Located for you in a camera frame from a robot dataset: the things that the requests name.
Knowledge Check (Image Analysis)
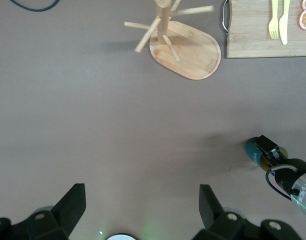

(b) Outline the dark green cup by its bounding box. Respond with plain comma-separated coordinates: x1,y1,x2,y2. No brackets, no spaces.
244,138,289,172

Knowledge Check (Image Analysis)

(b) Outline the wooden cutting board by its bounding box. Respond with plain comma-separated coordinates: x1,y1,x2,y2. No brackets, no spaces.
222,0,306,59

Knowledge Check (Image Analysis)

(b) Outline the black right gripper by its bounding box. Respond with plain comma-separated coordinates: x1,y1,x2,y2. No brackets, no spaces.
251,135,306,196

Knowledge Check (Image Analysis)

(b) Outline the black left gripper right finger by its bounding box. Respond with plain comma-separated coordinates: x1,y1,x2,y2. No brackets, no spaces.
194,184,302,240

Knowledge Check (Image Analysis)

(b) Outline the yellow plastic fork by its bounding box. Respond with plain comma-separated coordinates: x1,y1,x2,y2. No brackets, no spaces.
268,0,280,40

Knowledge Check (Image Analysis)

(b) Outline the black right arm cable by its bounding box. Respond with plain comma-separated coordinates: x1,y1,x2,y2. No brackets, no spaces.
265,163,299,201

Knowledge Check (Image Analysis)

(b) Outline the black looped cable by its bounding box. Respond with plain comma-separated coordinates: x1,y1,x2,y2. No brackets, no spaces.
10,0,60,12

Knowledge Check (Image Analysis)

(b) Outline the brown table cover sheet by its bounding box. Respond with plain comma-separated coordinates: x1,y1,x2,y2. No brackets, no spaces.
0,0,306,240

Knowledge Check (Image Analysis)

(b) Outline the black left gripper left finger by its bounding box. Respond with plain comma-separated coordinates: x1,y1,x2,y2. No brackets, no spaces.
0,183,87,240

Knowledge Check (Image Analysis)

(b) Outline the yellow plastic knife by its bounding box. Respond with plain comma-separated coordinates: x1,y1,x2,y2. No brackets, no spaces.
279,0,291,46

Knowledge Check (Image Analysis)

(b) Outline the wooden mug rack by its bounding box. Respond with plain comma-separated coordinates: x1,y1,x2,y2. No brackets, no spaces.
124,0,222,81

